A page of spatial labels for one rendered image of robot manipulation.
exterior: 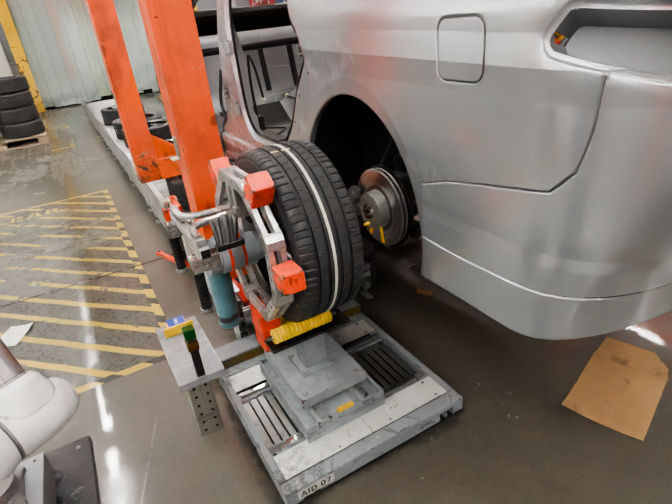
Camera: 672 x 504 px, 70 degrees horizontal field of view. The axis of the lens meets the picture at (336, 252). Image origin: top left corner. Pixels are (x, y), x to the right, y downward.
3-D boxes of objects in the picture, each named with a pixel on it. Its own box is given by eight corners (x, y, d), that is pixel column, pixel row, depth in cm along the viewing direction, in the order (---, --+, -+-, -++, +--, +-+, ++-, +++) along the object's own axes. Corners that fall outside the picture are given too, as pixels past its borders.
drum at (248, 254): (270, 265, 174) (263, 230, 168) (213, 284, 166) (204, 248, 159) (256, 252, 186) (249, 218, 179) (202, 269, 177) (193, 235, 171)
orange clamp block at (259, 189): (273, 203, 154) (276, 185, 146) (250, 210, 150) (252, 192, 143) (264, 187, 156) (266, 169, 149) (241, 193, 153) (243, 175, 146)
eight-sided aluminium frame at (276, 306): (301, 337, 168) (277, 190, 143) (284, 344, 165) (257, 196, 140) (247, 276, 211) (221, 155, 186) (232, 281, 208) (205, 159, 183)
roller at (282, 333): (339, 321, 190) (337, 309, 188) (271, 350, 178) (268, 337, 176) (331, 314, 195) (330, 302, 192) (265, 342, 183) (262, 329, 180)
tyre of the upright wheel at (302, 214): (387, 246, 147) (295, 99, 172) (320, 271, 138) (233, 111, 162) (340, 327, 202) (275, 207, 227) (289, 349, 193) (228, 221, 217)
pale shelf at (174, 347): (226, 374, 178) (224, 367, 177) (181, 393, 171) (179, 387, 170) (195, 320, 212) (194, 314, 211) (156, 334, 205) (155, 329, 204)
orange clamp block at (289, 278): (295, 277, 157) (307, 289, 150) (273, 285, 154) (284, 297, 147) (292, 259, 154) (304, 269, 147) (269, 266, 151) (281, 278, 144)
